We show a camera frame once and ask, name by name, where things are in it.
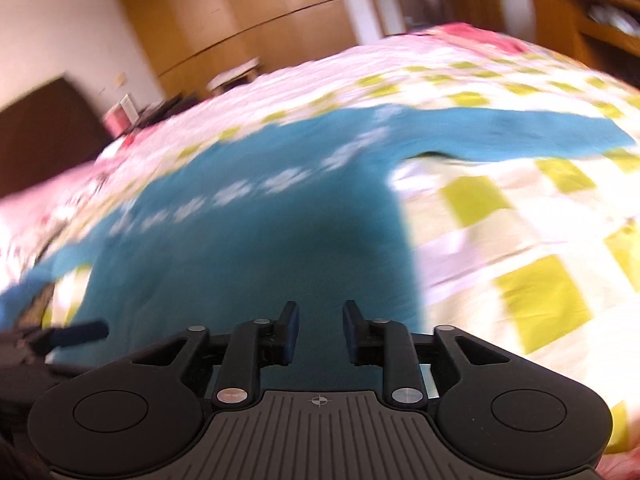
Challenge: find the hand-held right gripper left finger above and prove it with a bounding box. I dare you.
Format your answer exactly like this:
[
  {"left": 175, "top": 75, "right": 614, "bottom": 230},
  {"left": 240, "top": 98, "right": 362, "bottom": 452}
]
[{"left": 129, "top": 301, "right": 301, "bottom": 409}]

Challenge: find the dark brown headboard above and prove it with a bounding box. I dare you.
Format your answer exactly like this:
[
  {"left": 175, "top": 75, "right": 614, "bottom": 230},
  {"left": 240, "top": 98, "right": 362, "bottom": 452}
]
[{"left": 0, "top": 77, "right": 114, "bottom": 199}]

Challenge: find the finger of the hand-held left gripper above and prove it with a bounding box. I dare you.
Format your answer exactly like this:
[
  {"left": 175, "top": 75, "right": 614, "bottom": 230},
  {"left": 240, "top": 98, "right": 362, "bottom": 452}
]
[{"left": 29, "top": 320, "right": 111, "bottom": 352}]

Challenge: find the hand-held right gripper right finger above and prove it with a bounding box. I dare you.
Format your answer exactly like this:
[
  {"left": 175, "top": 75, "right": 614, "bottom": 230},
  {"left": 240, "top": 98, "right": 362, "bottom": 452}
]
[{"left": 342, "top": 300, "right": 512, "bottom": 406}]

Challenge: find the checked floral bed quilt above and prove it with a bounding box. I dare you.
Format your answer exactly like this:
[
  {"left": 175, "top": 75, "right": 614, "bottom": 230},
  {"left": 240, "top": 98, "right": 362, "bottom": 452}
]
[{"left": 0, "top": 22, "right": 640, "bottom": 480}]

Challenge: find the wooden wardrobe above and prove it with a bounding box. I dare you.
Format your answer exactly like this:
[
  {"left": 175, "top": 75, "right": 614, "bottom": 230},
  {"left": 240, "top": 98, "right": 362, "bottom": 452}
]
[{"left": 105, "top": 0, "right": 362, "bottom": 102}]

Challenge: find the small padded wooden stool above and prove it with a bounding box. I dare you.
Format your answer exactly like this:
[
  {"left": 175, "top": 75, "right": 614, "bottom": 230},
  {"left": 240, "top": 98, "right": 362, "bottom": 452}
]
[{"left": 207, "top": 57, "right": 264, "bottom": 97}]

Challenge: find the teal fleece towel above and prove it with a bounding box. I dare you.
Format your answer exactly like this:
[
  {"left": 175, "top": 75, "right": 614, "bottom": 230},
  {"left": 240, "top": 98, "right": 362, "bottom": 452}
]
[{"left": 0, "top": 104, "right": 636, "bottom": 397}]

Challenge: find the pink box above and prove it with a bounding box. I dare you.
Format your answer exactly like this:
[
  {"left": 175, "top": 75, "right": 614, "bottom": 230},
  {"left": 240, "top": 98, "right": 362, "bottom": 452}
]
[{"left": 102, "top": 95, "right": 139, "bottom": 137}]

